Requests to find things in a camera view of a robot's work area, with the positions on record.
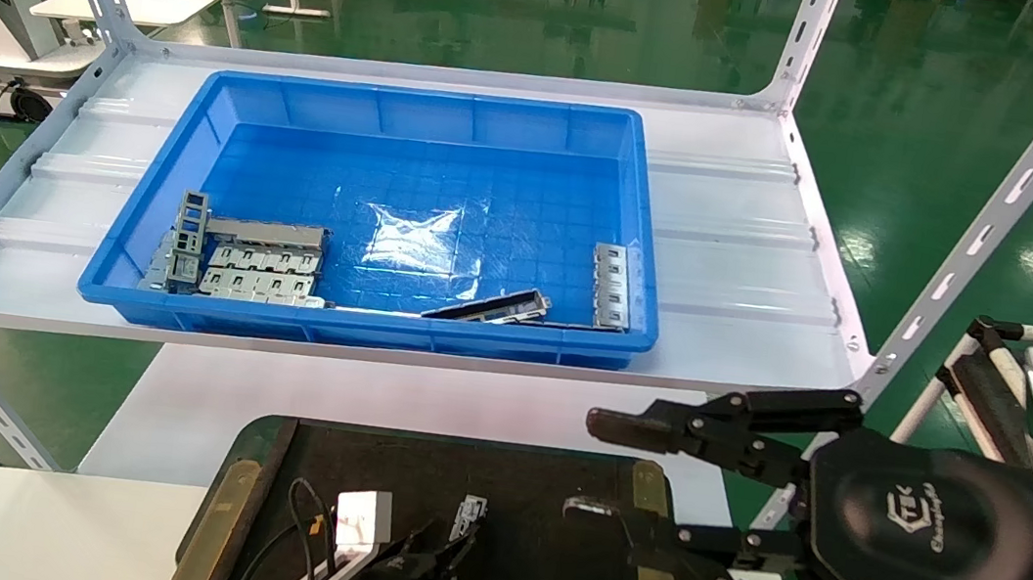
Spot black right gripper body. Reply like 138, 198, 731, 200
794, 425, 1033, 580

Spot small silver metal bracket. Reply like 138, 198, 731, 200
441, 492, 490, 580

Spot black tray container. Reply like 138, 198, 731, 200
163, 402, 704, 580

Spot dark long metal part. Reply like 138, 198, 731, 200
422, 276, 556, 335

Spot long grey metal channel part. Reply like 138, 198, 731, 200
205, 213, 334, 257

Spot blue plastic bin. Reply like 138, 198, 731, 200
73, 45, 687, 389

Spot flat slotted metal bracket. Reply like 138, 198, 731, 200
585, 241, 642, 334

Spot small grey metal bracket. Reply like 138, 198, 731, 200
139, 230, 180, 294

